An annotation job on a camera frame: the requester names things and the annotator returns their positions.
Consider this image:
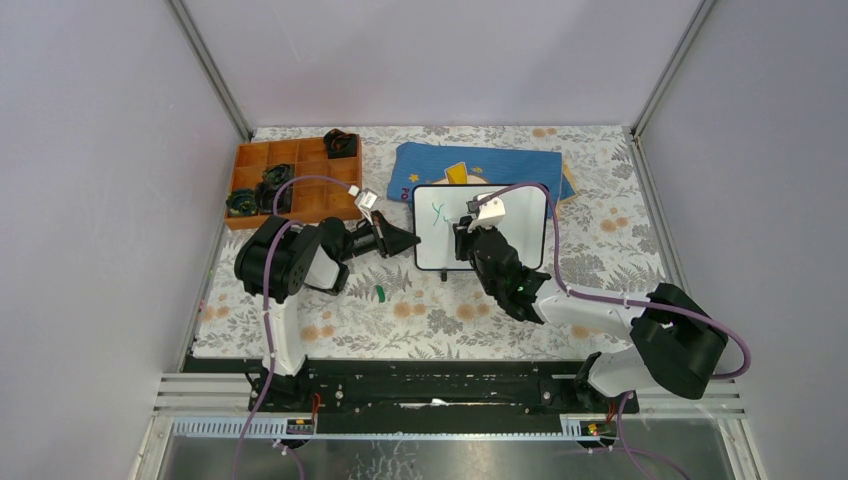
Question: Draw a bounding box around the floral patterned tablecloth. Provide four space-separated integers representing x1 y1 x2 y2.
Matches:
190 126 667 360

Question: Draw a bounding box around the aluminium frame post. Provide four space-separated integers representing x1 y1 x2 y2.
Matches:
165 0 254 372
625 0 719 292

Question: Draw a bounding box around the dark rolled sock with green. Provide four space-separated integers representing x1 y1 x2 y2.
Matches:
262 164 294 189

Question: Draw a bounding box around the white board with black frame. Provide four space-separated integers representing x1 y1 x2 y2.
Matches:
412 184 552 272

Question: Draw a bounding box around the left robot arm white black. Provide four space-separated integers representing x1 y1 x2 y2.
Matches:
234 211 421 411

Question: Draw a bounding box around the aluminium frame post left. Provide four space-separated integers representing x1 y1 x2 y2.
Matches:
165 0 254 372

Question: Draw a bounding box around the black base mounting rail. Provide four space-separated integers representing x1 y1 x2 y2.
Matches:
184 357 620 425

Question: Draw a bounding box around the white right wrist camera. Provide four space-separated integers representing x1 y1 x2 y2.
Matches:
467 195 506 232

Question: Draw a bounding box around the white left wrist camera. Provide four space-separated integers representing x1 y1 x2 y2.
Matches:
348 185 379 224

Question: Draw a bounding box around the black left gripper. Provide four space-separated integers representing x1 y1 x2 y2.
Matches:
337 209 419 263

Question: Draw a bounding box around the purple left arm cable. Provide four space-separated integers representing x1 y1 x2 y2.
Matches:
228 175 359 480

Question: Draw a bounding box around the black rolled sock middle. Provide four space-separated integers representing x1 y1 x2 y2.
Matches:
254 182 292 214

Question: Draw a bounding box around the wooden compartment tray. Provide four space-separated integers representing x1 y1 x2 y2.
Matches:
224 137 363 230

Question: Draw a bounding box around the slotted grey cable duct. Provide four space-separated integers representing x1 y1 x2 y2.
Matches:
173 415 619 441

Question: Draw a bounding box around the blue cartoon print cloth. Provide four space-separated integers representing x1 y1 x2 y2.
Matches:
387 142 577 202

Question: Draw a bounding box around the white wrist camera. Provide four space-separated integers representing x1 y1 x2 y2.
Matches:
348 185 379 224
467 195 506 232

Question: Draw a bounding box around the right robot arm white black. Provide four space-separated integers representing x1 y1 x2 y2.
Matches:
453 217 728 412

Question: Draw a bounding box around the blue green rolled sock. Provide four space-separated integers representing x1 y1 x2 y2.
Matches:
226 188 258 218

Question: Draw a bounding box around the dark rolled sock with orange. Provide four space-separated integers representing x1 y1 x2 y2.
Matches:
322 129 359 159

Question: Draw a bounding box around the aluminium frame post right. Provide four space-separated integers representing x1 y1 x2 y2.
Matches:
625 0 719 292

